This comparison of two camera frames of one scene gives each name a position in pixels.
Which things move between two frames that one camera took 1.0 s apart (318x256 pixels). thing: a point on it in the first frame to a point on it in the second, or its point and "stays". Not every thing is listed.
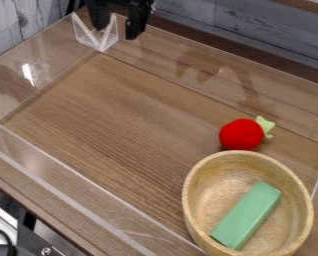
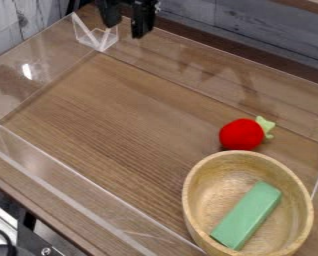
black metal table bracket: [30, 243] stays
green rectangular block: [241, 221] stays
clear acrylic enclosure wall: [101, 118] stays
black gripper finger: [101, 10] to [110, 8]
